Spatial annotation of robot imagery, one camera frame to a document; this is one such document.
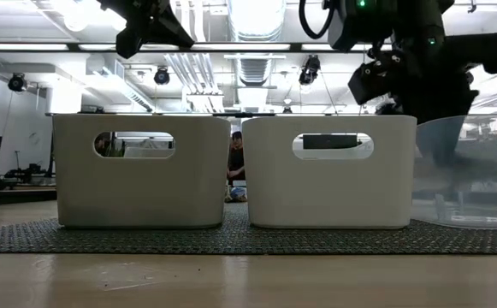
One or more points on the clear plastic bin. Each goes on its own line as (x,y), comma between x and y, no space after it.
(487,205)

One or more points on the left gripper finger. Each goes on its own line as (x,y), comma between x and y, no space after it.
(162,35)
(175,23)

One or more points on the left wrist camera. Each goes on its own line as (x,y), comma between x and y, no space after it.
(127,43)

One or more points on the black equipment on workbench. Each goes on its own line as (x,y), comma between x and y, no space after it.
(25,174)

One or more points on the dark woven placemat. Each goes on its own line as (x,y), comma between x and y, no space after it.
(235,239)

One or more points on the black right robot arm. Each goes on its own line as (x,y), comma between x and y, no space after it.
(487,51)

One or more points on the round silver air duct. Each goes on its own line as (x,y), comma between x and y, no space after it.
(256,17)

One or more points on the frosted translucent plastic bin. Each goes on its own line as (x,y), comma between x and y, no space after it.
(145,192)

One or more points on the dark low workbench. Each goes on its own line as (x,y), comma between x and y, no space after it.
(13,197)

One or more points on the white plastic bin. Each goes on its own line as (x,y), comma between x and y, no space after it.
(329,192)

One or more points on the person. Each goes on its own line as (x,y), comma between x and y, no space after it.
(236,160)

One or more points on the thin dark horizontal rail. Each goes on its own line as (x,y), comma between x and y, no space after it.
(248,114)

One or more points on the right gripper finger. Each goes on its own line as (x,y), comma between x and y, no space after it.
(442,139)

